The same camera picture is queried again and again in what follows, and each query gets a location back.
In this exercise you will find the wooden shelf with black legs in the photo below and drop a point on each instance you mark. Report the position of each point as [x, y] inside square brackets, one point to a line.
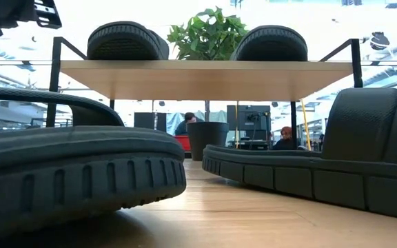
[202, 79]

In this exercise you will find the person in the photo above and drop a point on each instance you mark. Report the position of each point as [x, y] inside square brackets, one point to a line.
[285, 137]
[189, 118]

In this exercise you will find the black monitor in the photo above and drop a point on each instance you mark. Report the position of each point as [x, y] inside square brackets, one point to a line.
[248, 117]
[148, 121]

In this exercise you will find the red bin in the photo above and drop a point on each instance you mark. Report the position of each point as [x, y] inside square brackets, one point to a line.
[183, 143]

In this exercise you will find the green plant in black pot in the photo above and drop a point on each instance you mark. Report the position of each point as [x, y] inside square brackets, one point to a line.
[207, 38]

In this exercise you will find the black rubber slide sandal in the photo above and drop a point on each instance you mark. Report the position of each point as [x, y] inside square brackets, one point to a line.
[357, 137]
[126, 41]
[81, 179]
[271, 43]

